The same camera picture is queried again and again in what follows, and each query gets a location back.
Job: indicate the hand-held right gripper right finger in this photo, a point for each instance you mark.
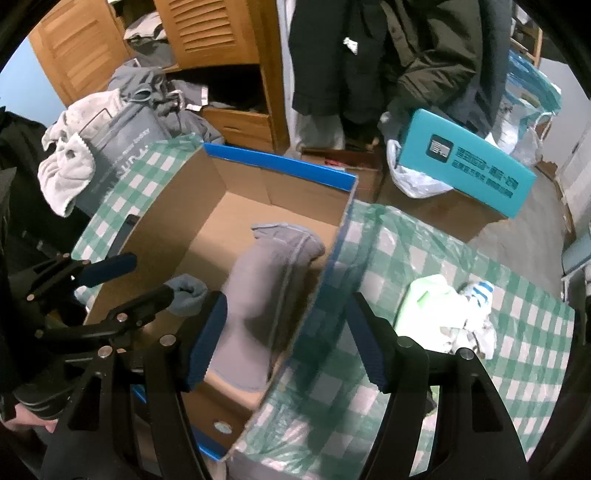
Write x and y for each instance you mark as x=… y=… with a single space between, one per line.
x=369 y=341

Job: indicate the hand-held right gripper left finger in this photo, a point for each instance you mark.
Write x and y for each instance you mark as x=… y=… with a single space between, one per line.
x=207 y=341

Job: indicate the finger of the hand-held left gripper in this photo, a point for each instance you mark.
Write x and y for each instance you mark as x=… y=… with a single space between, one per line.
x=111 y=267
x=138 y=308

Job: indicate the small grey sock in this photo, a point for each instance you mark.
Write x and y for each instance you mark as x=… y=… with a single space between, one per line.
x=189 y=288

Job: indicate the long grey sock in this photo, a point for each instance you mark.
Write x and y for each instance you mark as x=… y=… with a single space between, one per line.
x=258 y=295

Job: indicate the cardboard box with blue rim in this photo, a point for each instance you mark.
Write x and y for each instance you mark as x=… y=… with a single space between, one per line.
x=203 y=221

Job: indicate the person's left hand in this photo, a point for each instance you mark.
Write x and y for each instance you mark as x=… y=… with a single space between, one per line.
x=23 y=416

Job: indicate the green checkered bed cover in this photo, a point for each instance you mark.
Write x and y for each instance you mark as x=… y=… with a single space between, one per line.
x=461 y=286

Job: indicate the blue striped white sock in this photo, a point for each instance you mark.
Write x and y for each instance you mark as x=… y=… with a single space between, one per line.
x=478 y=290

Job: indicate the white towel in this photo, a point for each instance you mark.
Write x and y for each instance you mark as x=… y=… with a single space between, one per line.
x=64 y=157

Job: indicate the brown cardboard box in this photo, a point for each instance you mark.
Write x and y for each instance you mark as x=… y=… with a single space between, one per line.
x=438 y=217

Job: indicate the thin white plastic bag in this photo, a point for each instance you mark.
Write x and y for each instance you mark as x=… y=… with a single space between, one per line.
x=415 y=182

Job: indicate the pile of grey clothes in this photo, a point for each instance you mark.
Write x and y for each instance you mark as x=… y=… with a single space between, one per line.
x=184 y=101

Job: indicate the small open cardboard box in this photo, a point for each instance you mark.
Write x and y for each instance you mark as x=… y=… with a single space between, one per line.
x=341 y=159

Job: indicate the wooden drawer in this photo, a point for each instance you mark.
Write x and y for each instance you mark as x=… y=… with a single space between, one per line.
x=240 y=124

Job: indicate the teal printed box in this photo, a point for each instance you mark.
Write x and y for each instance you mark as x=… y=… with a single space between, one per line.
x=461 y=157

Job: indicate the louvered wooden door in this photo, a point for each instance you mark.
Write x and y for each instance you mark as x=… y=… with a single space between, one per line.
x=83 y=41

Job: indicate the wooden wardrobe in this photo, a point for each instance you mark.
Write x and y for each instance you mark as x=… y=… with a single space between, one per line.
x=272 y=69

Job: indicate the dark olive hanging jacket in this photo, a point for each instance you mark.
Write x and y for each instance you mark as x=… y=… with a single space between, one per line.
x=438 y=60

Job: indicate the light blue plastic package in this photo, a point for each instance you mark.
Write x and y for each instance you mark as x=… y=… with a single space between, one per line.
x=531 y=97

